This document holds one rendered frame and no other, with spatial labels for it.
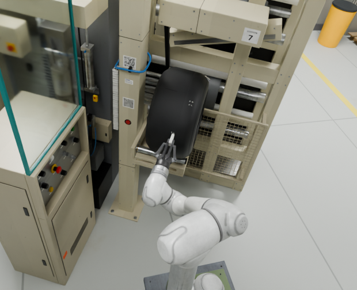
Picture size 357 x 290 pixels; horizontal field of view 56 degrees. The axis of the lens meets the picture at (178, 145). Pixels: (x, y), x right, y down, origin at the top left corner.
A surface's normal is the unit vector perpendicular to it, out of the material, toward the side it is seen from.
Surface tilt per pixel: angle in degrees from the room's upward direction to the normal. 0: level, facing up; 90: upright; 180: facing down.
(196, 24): 90
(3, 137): 0
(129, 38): 90
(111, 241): 0
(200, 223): 6
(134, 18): 90
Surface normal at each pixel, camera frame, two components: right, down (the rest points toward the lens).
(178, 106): -0.07, -0.06
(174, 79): 0.08, -0.56
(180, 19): -0.24, 0.67
